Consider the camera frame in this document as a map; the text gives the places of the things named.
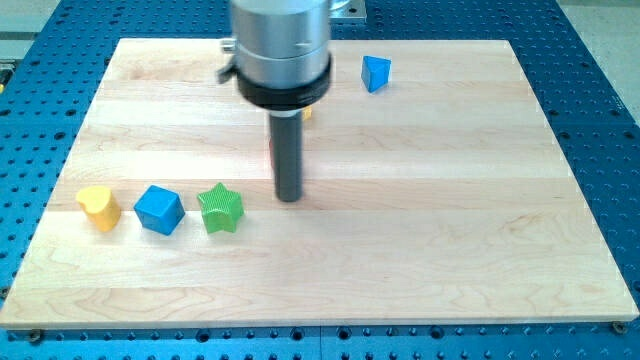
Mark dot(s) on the yellow block behind rod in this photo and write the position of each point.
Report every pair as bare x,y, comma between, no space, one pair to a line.
307,113

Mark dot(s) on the blue cube block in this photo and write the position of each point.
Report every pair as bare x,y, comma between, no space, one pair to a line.
159,210

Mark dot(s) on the blue triangular block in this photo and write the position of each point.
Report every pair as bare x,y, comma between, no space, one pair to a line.
375,72

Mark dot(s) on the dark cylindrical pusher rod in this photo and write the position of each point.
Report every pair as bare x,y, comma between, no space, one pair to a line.
286,142

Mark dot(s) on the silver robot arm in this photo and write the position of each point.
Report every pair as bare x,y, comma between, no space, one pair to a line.
279,52

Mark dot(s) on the wooden board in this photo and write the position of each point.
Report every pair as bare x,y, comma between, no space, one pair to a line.
441,198

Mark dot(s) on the metal bracket at top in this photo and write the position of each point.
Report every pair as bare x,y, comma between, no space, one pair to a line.
350,11

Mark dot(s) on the green star block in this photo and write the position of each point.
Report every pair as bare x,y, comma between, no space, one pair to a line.
221,209

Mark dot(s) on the yellow heart block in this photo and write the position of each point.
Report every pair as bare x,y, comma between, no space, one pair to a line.
100,206

